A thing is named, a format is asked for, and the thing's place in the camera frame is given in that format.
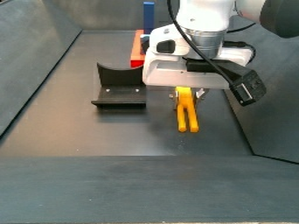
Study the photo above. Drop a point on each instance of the black curved fixture stand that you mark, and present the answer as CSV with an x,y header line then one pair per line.
x,y
122,87

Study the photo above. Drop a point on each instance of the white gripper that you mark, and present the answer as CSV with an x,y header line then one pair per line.
x,y
174,65

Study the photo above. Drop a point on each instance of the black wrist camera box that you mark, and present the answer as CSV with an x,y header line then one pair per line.
x,y
245,82

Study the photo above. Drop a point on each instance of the dark blue square peg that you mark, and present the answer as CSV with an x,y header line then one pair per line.
x,y
149,6

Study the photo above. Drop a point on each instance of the yellow slotted square-circle block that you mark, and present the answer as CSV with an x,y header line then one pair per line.
x,y
186,114

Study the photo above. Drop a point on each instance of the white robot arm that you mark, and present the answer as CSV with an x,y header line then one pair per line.
x,y
209,15

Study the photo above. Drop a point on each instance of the red shape-sorter base block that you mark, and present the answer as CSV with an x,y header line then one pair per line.
x,y
137,59

